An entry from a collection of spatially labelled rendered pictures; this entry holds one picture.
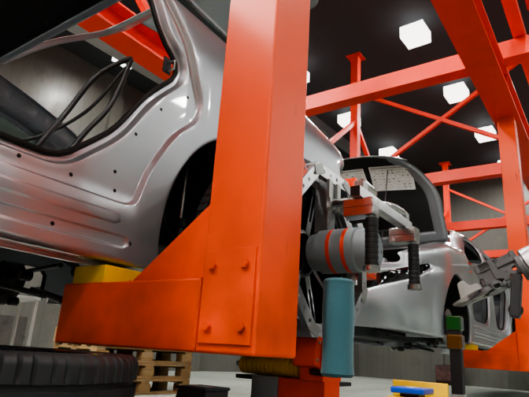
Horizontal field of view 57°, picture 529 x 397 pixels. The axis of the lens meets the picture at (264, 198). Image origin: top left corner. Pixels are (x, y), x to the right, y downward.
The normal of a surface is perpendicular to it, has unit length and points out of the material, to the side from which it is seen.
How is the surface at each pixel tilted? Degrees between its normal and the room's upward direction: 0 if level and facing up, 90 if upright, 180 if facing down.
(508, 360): 90
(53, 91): 90
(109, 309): 90
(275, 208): 90
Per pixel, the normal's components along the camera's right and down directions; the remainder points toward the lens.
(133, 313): -0.57, -0.29
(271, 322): 0.82, -0.12
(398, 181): -0.42, 0.56
